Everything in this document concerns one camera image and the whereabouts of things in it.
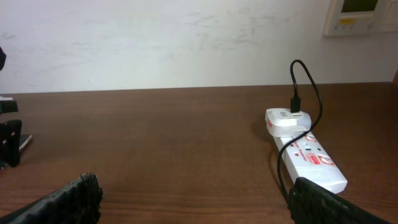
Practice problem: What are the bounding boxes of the black smartphone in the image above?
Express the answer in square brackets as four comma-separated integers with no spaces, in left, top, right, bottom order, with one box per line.
[19,134,32,152]

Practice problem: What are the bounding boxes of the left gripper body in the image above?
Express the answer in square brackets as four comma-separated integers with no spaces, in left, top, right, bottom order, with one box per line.
[1,96,22,167]

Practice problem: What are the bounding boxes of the wall thermostat panel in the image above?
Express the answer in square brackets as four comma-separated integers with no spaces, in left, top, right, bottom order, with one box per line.
[323,0,397,37]

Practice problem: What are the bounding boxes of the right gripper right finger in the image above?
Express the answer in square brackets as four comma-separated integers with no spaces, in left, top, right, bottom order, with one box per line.
[287,177,389,224]

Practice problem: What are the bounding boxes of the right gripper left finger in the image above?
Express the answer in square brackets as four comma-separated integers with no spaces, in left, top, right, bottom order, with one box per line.
[1,173,103,224]

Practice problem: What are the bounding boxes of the white USB charger plug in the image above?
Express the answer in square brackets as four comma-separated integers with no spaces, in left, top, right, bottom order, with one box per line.
[265,108,312,138]

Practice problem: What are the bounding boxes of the white power strip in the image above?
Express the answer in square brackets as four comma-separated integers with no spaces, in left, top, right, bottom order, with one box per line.
[271,132,348,194]

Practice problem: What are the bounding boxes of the black charging cable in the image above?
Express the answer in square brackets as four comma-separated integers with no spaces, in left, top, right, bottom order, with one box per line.
[275,59,324,203]

